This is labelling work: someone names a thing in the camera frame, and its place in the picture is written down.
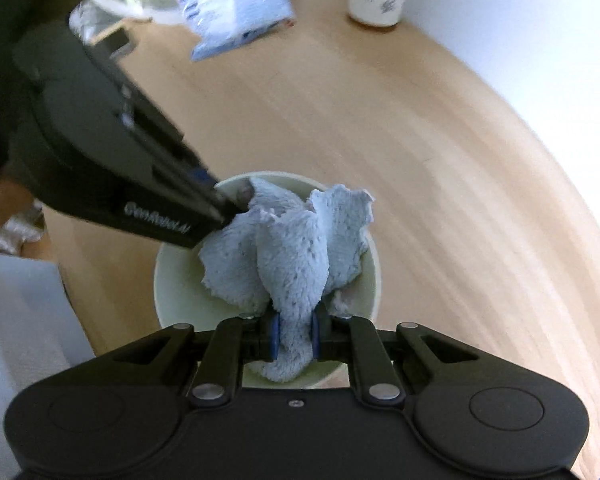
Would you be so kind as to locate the clear crinkled plastic wrap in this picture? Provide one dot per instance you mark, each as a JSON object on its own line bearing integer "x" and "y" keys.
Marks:
{"x": 15, "y": 235}

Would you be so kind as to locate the light blue fluffy cloth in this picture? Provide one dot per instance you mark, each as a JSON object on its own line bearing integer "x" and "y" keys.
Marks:
{"x": 290, "y": 250}

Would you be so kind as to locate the blue and white wipes packet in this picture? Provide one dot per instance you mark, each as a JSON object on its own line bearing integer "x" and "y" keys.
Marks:
{"x": 230, "y": 5}

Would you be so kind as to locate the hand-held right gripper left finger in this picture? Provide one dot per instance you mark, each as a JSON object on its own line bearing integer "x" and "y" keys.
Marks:
{"x": 275, "y": 337}

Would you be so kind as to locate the pale green bowl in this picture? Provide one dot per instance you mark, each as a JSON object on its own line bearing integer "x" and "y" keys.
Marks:
{"x": 180, "y": 285}

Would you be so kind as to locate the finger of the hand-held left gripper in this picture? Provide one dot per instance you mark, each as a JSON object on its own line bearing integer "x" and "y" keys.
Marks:
{"x": 215, "y": 192}

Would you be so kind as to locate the white paper towel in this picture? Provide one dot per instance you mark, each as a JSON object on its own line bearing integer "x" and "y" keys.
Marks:
{"x": 20, "y": 320}

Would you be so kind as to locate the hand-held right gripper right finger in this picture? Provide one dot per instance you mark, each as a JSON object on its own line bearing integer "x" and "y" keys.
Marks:
{"x": 316, "y": 337}

